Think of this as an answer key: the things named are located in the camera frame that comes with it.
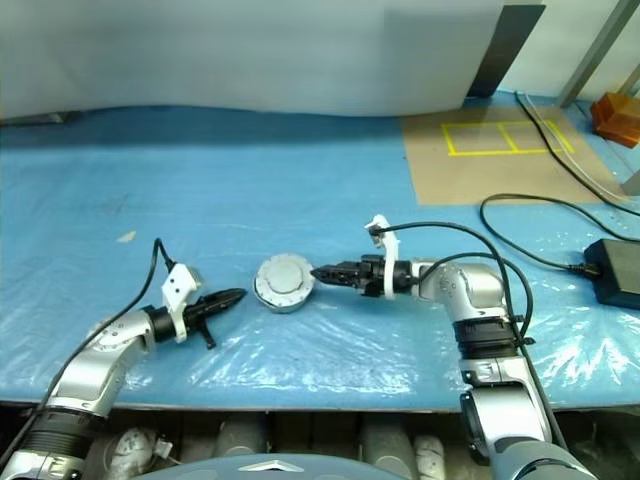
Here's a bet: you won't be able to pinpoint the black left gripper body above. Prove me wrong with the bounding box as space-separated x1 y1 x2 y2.
182 295 221 351

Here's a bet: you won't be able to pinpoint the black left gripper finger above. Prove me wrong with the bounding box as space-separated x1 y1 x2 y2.
202 293 247 317
199 287 247 308

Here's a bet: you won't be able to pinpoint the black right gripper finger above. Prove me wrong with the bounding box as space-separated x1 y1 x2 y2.
310 260 362 276
311 272 362 287

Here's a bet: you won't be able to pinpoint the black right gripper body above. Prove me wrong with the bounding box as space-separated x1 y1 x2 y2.
349 253 389 300

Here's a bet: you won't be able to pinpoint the grey finned rotor disc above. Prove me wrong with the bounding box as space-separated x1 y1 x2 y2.
254 252 316 307

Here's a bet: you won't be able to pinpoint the silver motor housing copper windings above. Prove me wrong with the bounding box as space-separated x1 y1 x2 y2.
253 272 317 316

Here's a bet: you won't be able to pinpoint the grey rounded cylinder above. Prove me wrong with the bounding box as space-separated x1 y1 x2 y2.
359 418 417 474
215 418 267 457

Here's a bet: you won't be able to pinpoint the brown cardboard sheet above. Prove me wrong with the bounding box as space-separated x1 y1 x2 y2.
399 104 629 205

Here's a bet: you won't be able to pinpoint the white wrapped bundle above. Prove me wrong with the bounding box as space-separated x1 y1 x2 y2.
413 433 447 479
107 427 157 474

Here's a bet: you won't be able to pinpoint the grey robot torso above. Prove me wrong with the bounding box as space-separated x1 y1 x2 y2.
129 452 401 480

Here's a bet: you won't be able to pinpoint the white backdrop sheet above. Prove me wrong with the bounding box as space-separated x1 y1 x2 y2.
0 0 511 121

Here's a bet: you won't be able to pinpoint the black power adapter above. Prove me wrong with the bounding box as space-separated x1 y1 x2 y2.
582 238 640 307

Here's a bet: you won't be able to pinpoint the black upright panel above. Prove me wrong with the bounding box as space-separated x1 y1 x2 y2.
467 4 547 100

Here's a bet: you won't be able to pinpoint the orange translucent box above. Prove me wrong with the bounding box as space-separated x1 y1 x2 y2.
590 92 640 148

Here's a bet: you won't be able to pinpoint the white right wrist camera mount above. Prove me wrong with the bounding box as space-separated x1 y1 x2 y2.
363 213 405 302

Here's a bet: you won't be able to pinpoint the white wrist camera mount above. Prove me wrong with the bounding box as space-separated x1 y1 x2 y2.
363 213 405 302
160 263 205 344

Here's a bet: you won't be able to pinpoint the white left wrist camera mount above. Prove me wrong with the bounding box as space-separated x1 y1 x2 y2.
160 263 205 344

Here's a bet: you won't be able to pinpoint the black power adapter cable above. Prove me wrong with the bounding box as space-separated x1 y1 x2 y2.
479 193 640 276

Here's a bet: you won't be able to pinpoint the thin black cable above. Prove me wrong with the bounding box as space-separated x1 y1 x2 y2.
514 91 640 219

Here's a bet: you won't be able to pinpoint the thin white cable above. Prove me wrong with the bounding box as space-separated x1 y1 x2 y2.
519 94 631 201

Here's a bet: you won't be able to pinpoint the grey metal post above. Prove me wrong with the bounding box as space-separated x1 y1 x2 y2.
619 169 640 199

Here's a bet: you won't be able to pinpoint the aluminium frame profile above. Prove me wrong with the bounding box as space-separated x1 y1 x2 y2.
615 62 640 97
558 0 640 109

